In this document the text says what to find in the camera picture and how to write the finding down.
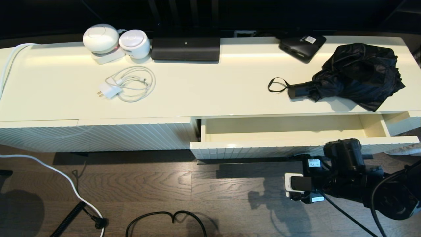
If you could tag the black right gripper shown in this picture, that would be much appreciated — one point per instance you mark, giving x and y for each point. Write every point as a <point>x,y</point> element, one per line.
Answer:
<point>317,184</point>

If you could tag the white cabinet drawer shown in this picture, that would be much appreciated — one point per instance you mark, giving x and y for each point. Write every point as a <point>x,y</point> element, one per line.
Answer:
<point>246,149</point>

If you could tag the black umbrella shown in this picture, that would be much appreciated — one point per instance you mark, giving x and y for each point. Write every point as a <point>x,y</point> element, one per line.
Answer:
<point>358,72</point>

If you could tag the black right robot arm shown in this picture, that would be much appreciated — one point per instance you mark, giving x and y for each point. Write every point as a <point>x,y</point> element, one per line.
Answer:
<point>348,158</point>

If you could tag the white ribbed tv cabinet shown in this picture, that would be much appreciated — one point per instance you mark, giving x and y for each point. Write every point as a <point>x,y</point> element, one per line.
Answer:
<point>213,92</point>

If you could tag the beige curtain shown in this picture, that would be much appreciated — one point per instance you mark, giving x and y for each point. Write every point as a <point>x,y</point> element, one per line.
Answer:
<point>401,151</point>

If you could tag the black set-top box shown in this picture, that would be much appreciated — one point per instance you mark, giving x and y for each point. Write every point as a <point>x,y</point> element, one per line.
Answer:
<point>301,47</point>

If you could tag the black rectangular speaker bar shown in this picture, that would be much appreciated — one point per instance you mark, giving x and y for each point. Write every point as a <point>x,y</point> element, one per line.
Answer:
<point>185,49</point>

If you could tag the white charger plug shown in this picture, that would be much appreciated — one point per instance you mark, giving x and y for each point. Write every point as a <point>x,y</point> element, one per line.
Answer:
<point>108,90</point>

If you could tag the small white round device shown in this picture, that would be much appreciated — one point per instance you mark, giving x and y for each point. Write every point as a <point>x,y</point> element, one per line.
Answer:
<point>135,44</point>

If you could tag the white flat box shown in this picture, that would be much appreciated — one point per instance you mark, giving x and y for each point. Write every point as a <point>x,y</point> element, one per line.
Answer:
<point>108,58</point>

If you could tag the large white round device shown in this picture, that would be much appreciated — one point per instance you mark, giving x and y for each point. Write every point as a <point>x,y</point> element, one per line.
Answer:
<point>100,39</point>

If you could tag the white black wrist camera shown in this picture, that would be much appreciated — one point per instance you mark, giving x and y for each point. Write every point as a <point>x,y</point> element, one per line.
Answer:
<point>297,183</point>

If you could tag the white wall socket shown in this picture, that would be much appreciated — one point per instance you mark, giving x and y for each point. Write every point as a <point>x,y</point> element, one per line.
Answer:
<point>245,33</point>

